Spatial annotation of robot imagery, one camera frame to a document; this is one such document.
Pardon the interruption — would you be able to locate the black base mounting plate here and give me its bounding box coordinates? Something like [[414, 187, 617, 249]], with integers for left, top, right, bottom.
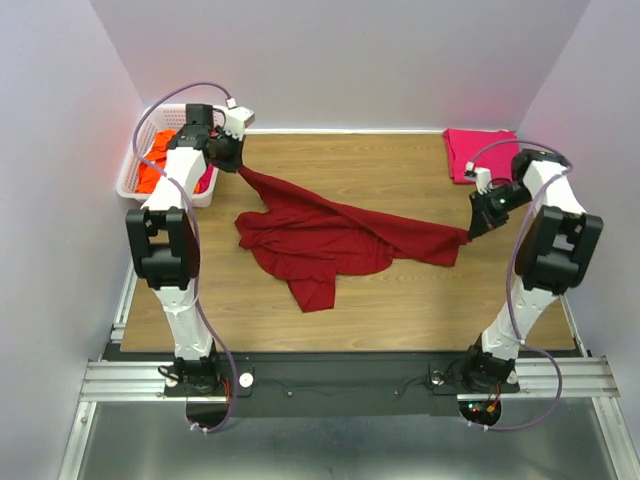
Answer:
[[81, 352, 497, 425]]

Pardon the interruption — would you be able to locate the white plastic laundry basket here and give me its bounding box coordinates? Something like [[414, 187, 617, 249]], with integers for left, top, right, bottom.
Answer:
[[115, 103, 221, 208]]

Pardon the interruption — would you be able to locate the dark red t shirt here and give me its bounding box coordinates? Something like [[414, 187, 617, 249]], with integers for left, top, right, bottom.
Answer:
[[235, 167, 469, 313]]

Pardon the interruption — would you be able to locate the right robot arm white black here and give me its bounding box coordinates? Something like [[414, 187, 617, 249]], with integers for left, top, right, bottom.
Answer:
[[460, 143, 604, 390]]

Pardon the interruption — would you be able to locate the aluminium frame rail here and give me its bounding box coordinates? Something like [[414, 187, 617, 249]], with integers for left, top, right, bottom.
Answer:
[[80, 357, 620, 403]]

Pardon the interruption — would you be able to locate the orange t shirt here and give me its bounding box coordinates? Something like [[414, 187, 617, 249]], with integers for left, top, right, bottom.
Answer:
[[135, 129, 176, 194]]

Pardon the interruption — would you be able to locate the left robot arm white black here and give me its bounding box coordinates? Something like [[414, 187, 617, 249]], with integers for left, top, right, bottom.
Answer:
[[125, 100, 254, 396]]

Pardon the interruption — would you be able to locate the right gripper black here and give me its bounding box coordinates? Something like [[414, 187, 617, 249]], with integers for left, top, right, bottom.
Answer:
[[466, 181, 533, 239]]

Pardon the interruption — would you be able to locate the pink t shirt in basket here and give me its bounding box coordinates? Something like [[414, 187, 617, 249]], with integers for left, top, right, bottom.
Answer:
[[194, 165, 215, 194]]

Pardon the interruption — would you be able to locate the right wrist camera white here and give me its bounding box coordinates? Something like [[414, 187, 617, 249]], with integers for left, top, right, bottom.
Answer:
[[464, 161, 492, 194]]

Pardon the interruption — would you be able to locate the folded pink t shirt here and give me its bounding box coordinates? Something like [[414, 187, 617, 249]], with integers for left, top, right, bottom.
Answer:
[[443, 128, 519, 185]]

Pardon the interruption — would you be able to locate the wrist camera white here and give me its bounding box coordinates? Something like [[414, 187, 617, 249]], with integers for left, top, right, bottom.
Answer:
[[222, 97, 255, 141], [464, 161, 492, 194]]

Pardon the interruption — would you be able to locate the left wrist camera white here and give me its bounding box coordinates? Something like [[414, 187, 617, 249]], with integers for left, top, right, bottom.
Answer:
[[222, 97, 255, 141]]

